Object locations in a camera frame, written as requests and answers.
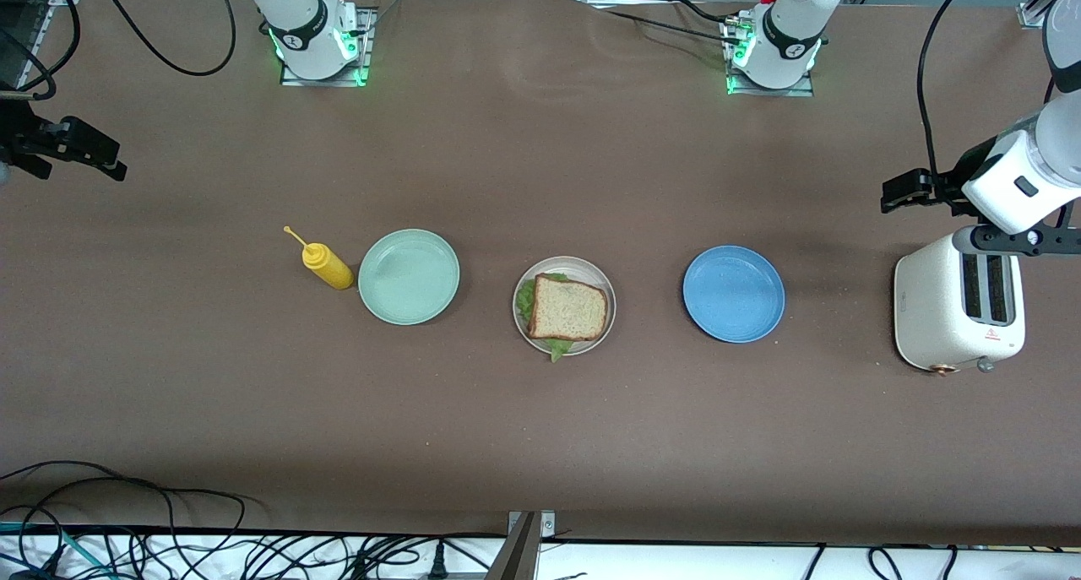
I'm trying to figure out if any metal corner bracket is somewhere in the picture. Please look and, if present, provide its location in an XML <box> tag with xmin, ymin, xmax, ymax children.
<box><xmin>507</xmin><ymin>510</ymin><xmax>557</xmax><ymax>539</ymax></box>

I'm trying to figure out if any grey metal beam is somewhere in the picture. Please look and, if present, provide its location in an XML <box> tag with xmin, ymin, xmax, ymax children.
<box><xmin>486</xmin><ymin>512</ymin><xmax>541</xmax><ymax>580</ymax></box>

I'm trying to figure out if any short black base cable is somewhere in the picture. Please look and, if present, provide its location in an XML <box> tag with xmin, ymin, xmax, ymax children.
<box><xmin>659</xmin><ymin>0</ymin><xmax>736</xmax><ymax>25</ymax></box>

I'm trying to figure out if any yellow mustard squeeze bottle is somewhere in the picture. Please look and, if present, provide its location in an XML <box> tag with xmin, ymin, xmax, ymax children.
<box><xmin>284</xmin><ymin>225</ymin><xmax>356</xmax><ymax>291</ymax></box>

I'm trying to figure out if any mint green plate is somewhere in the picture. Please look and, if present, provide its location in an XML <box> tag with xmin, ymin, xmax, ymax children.
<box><xmin>357</xmin><ymin>228</ymin><xmax>461</xmax><ymax>326</ymax></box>

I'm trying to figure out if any blue plate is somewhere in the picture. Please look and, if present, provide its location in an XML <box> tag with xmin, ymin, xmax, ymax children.
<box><xmin>682</xmin><ymin>244</ymin><xmax>786</xmax><ymax>344</ymax></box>

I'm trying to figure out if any white toaster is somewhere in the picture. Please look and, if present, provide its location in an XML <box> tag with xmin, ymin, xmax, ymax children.
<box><xmin>894</xmin><ymin>230</ymin><xmax>1027</xmax><ymax>377</ymax></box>

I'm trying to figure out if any beige plate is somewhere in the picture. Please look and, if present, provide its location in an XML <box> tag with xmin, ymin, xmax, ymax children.
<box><xmin>511</xmin><ymin>254</ymin><xmax>617</xmax><ymax>357</ymax></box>

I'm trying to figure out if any aluminium frame post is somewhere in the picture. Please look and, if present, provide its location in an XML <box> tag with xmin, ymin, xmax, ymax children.
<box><xmin>1018</xmin><ymin>0</ymin><xmax>1081</xmax><ymax>30</ymax></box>

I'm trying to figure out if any brown bread slice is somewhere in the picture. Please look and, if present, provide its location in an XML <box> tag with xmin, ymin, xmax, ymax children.
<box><xmin>528</xmin><ymin>274</ymin><xmax>609</xmax><ymax>342</ymax></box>

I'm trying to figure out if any black floor cable loop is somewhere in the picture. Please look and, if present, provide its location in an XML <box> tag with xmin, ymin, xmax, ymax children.
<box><xmin>0</xmin><ymin>460</ymin><xmax>247</xmax><ymax>580</ymax></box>

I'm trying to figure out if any teal floor cable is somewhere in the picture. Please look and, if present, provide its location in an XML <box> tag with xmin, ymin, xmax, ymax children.
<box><xmin>0</xmin><ymin>521</ymin><xmax>115</xmax><ymax>579</ymax></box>

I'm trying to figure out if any green lettuce leaf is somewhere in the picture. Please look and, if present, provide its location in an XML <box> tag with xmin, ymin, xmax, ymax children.
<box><xmin>515</xmin><ymin>272</ymin><xmax>575</xmax><ymax>363</ymax></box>

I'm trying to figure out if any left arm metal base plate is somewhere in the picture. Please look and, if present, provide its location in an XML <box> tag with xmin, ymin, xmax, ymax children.
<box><xmin>725</xmin><ymin>19</ymin><xmax>816</xmax><ymax>98</ymax></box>

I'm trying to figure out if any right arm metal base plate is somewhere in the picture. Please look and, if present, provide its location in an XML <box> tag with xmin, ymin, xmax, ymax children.
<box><xmin>280</xmin><ymin>8</ymin><xmax>374</xmax><ymax>88</ymax></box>

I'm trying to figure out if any long black base cable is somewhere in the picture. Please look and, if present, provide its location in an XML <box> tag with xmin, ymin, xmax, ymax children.
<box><xmin>604</xmin><ymin>10</ymin><xmax>744</xmax><ymax>47</ymax></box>

